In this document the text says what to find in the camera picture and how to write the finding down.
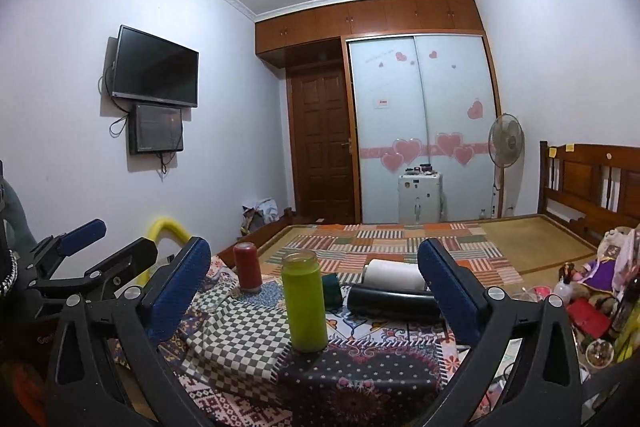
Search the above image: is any red box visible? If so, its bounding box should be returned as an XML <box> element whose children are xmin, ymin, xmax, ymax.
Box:
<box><xmin>567</xmin><ymin>297</ymin><xmax>612</xmax><ymax>339</ymax></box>

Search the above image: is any grey checkered cloth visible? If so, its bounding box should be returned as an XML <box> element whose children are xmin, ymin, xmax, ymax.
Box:
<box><xmin>184</xmin><ymin>279</ymin><xmax>294</xmax><ymax>382</ymax></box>

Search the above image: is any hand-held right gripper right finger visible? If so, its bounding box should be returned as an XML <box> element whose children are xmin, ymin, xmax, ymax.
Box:
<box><xmin>417</xmin><ymin>238</ymin><xmax>586</xmax><ymax>427</ymax></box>

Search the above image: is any small white cabinet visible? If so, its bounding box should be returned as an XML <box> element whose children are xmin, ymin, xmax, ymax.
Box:
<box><xmin>397</xmin><ymin>172</ymin><xmax>444</xmax><ymax>224</ymax></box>

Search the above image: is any black television cable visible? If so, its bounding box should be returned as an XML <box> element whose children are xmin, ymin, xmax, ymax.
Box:
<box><xmin>98</xmin><ymin>66</ymin><xmax>132</xmax><ymax>138</ymax></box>

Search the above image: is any yellow foam tube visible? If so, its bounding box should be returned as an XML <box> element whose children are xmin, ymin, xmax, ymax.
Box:
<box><xmin>134</xmin><ymin>217</ymin><xmax>192</xmax><ymax>289</ymax></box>

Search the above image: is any wall-mounted black television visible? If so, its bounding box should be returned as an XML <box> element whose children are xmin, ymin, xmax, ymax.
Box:
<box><xmin>110</xmin><ymin>25</ymin><xmax>200</xmax><ymax>109</ymax></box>

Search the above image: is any lime green bottle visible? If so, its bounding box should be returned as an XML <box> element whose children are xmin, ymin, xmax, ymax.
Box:
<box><xmin>280</xmin><ymin>250</ymin><xmax>330</xmax><ymax>353</ymax></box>

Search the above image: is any black wall-mounted box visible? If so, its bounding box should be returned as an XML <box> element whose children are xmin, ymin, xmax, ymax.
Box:
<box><xmin>128</xmin><ymin>103</ymin><xmax>185</xmax><ymax>156</ymax></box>

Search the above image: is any small white bottle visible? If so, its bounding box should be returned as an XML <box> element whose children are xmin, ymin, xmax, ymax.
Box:
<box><xmin>552</xmin><ymin>279</ymin><xmax>574</xmax><ymax>304</ymax></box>

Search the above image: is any dark red bottle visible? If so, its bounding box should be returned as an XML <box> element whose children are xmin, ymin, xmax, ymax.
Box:
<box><xmin>233</xmin><ymin>242</ymin><xmax>263</xmax><ymax>293</ymax></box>

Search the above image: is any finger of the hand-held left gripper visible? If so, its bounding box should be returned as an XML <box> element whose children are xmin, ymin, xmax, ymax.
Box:
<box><xmin>35</xmin><ymin>238</ymin><xmax>160</xmax><ymax>308</ymax></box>
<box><xmin>27</xmin><ymin>219</ymin><xmax>108</xmax><ymax>288</ymax></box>

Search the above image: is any brown wooden door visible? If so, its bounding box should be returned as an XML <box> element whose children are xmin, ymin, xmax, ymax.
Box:
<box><xmin>287</xmin><ymin>61</ymin><xmax>359</xmax><ymax>219</ymax></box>

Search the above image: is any white cup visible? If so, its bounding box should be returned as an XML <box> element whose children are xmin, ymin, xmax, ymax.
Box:
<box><xmin>362</xmin><ymin>258</ymin><xmax>427</xmax><ymax>293</ymax></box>

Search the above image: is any wardrobe with heart stickers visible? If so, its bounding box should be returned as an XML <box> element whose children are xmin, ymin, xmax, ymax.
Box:
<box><xmin>342</xmin><ymin>32</ymin><xmax>502</xmax><ymax>226</ymax></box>

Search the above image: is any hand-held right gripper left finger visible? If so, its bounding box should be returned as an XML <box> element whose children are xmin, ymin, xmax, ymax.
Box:
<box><xmin>47</xmin><ymin>236</ymin><xmax>221</xmax><ymax>427</ymax></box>

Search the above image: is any glass jar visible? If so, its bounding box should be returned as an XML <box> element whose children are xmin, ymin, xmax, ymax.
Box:
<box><xmin>582</xmin><ymin>339</ymin><xmax>616</xmax><ymax>369</ymax></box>

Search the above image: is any pile of bags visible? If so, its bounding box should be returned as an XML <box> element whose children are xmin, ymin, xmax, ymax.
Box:
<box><xmin>242</xmin><ymin>197</ymin><xmax>280</xmax><ymax>234</ymax></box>

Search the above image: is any floral patterned blanket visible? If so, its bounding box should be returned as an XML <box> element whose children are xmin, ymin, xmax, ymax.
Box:
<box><xmin>114</xmin><ymin>252</ymin><xmax>501</xmax><ymax>427</ymax></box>

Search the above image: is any straw bed mat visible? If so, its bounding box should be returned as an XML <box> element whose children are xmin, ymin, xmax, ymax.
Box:
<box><xmin>215</xmin><ymin>214</ymin><xmax>599</xmax><ymax>290</ymax></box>

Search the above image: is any wooden bed headboard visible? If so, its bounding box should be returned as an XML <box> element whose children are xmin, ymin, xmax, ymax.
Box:
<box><xmin>538</xmin><ymin>140</ymin><xmax>640</xmax><ymax>249</ymax></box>

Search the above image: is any doll in purple dress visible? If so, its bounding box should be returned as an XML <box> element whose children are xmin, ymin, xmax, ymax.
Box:
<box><xmin>574</xmin><ymin>227</ymin><xmax>640</xmax><ymax>294</ymax></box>

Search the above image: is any black cup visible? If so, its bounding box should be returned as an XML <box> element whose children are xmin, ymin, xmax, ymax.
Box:
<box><xmin>346</xmin><ymin>285</ymin><xmax>447</xmax><ymax>322</ymax></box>

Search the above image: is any striped patchwork quilt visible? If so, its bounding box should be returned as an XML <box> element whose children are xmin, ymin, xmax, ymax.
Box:
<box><xmin>260</xmin><ymin>222</ymin><xmax>525</xmax><ymax>289</ymax></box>

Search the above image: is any dark green box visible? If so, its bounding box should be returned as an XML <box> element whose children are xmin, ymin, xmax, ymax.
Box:
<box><xmin>320</xmin><ymin>273</ymin><xmax>344</xmax><ymax>308</ymax></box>

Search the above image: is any standing electric fan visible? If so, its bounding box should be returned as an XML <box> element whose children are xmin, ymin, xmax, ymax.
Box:
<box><xmin>487</xmin><ymin>112</ymin><xmax>526</xmax><ymax>221</ymax></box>

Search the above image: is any wooden overhead cabinet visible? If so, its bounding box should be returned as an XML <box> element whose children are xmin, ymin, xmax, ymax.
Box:
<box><xmin>254</xmin><ymin>0</ymin><xmax>485</xmax><ymax>68</ymax></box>

